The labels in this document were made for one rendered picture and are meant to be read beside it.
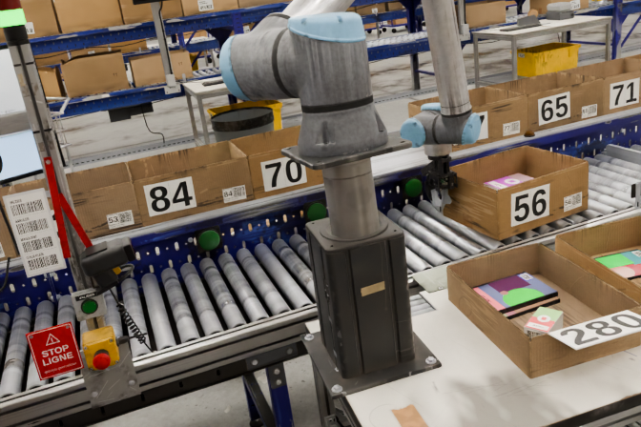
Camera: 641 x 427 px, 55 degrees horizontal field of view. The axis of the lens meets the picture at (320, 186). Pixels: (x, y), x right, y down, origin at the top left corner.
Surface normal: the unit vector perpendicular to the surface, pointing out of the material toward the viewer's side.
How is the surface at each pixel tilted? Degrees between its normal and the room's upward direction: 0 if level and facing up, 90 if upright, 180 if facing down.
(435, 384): 0
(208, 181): 91
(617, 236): 89
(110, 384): 90
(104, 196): 90
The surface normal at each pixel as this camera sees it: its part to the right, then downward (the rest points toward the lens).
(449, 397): -0.12, -0.94
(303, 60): -0.62, 0.26
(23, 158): 0.64, 0.11
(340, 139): -0.13, -0.07
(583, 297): -0.96, 0.18
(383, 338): 0.29, 0.28
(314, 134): -0.65, -0.04
